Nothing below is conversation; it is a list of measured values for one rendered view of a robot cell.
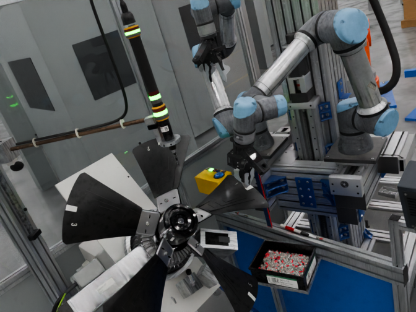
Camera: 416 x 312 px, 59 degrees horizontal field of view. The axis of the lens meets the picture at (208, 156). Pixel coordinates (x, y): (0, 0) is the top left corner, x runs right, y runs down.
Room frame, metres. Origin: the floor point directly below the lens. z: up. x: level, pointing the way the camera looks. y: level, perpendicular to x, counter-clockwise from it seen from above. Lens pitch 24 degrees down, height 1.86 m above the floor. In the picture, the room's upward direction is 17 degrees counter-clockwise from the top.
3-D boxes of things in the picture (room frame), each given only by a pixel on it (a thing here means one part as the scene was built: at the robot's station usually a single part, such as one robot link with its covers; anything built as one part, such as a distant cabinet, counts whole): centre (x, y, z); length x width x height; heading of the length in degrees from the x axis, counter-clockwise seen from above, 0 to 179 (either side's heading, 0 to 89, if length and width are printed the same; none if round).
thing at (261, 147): (1.81, -0.28, 1.09); 0.15 x 0.15 x 0.10
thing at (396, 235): (0.93, -0.51, 0.96); 0.03 x 0.03 x 0.20; 39
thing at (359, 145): (1.48, -0.65, 1.09); 0.15 x 0.15 x 0.10
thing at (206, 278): (1.10, 0.13, 0.91); 0.12 x 0.08 x 0.12; 39
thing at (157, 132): (1.13, 0.11, 1.50); 0.09 x 0.07 x 0.10; 74
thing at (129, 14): (1.12, 0.10, 1.66); 0.04 x 0.04 x 0.46
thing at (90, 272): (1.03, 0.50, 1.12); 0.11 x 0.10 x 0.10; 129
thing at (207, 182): (1.58, 0.01, 1.02); 0.16 x 0.10 x 0.11; 39
